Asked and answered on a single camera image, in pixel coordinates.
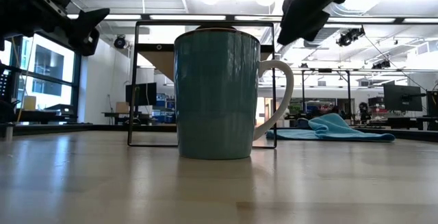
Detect black aluminium rig frame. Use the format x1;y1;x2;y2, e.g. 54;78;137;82
0;123;438;142

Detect blue storage bins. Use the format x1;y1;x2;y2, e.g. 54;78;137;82
155;92;177;124

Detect yellow box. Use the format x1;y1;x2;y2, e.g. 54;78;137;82
23;95;37;112

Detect black computer monitor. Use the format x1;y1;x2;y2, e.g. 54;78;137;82
125;82;157;107
426;90;438;117
383;84;424;112

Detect black framed window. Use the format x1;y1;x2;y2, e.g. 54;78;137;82
0;34;83;125

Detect teal mug white handle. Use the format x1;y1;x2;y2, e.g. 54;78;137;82
173;27;295;160

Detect wooden shelf black frame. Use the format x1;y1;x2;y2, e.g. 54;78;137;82
127;19;278;149

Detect blue microfibre cloth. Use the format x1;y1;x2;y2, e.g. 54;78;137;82
266;112;396;143

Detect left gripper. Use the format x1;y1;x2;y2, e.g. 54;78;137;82
0;0;111;58

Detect round black ceiling camera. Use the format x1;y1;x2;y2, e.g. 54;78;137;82
114;34;127;50

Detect silver post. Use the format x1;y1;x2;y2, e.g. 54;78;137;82
3;123;14;142

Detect background desk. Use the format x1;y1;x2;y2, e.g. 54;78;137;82
101;111;153;126

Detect black desk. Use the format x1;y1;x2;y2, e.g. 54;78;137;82
13;103;93;126

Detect black ceiling spotlight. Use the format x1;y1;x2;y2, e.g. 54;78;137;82
372;59;391;70
335;27;366;48

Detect black background rig stand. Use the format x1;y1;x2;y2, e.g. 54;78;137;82
300;67;350;119

